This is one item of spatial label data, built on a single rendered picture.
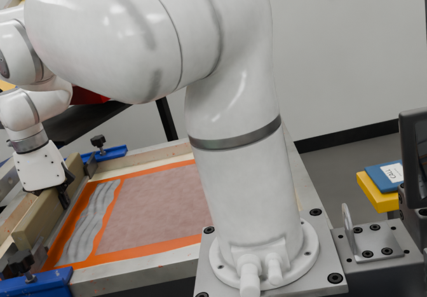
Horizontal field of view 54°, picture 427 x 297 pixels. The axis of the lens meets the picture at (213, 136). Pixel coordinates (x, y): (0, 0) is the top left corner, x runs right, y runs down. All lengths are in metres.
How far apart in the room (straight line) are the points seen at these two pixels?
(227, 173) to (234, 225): 0.06
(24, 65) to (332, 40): 2.63
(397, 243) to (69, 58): 0.38
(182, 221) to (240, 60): 0.61
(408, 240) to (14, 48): 0.51
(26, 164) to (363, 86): 2.55
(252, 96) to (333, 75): 2.74
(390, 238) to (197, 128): 0.25
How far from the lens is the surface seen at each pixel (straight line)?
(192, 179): 1.10
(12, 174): 1.39
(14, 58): 0.58
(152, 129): 3.13
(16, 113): 0.92
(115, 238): 0.97
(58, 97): 0.94
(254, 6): 0.37
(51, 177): 1.04
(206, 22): 0.33
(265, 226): 0.43
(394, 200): 0.90
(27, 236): 0.94
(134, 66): 0.30
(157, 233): 0.93
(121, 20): 0.31
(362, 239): 0.52
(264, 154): 0.39
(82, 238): 1.01
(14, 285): 0.90
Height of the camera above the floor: 1.45
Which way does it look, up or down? 22 degrees down
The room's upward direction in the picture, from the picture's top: 15 degrees counter-clockwise
